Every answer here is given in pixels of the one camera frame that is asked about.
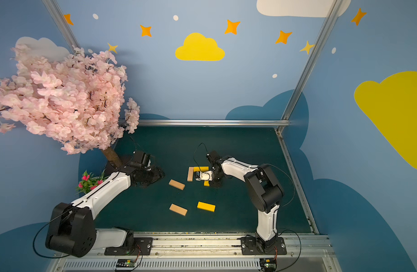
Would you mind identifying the yellow block top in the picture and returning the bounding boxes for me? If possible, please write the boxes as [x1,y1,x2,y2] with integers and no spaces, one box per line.
[193,167,210,172]

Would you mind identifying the wooden block top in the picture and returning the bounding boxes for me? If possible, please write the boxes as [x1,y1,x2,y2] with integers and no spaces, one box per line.
[187,167,194,182]

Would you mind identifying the wooden block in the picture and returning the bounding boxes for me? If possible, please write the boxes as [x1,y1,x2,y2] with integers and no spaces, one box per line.
[187,167,194,182]
[169,204,188,216]
[169,179,185,190]

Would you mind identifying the yellow block bottom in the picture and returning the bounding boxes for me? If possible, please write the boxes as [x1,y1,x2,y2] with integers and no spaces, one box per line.
[197,202,216,212]

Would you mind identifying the wooden block bottom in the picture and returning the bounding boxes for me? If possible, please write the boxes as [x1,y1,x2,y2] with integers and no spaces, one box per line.
[169,204,188,216]

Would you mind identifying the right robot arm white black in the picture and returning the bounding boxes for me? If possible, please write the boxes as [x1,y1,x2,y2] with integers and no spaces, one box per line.
[207,151,284,249]

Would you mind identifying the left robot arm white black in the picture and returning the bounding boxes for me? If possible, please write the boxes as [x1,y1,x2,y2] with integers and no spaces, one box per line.
[45,166,165,257]

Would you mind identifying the black tree base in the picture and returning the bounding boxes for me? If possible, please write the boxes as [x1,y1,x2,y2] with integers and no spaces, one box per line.
[104,160,134,176]

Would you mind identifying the small potted pink flowers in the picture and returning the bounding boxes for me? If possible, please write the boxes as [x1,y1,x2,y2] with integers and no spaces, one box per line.
[76,171,107,194]

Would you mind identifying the left controller board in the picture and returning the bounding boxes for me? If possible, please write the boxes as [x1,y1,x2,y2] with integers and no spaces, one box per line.
[115,258,138,271]

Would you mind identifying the controller board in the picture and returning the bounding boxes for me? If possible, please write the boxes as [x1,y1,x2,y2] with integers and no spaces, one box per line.
[115,258,138,271]
[259,258,277,272]

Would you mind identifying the pink cherry blossom tree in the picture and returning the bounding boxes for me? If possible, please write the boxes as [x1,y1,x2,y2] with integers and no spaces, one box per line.
[0,44,140,168]

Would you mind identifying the right controller board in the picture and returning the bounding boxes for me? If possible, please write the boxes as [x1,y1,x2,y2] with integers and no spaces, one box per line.
[259,258,277,272]

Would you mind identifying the rear aluminium frame bar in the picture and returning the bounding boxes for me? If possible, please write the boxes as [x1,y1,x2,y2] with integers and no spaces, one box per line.
[139,120,290,128]

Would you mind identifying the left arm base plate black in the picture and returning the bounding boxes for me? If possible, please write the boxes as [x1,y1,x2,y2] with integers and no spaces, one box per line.
[104,237,153,256]

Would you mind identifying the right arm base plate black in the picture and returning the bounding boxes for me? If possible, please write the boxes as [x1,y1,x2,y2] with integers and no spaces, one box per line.
[240,235,287,256]

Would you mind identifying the aluminium rail base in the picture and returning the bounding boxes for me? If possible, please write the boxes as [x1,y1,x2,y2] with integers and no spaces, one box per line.
[48,231,342,272]

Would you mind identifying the left aluminium frame post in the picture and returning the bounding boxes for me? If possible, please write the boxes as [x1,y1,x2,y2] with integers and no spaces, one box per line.
[42,0,80,53]

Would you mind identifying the aluminium frame post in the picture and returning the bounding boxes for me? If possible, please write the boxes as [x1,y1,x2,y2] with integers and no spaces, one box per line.
[42,0,80,53]
[276,0,344,135]

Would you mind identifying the right aluminium frame post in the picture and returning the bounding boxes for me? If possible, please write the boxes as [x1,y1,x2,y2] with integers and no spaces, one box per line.
[276,0,344,135]

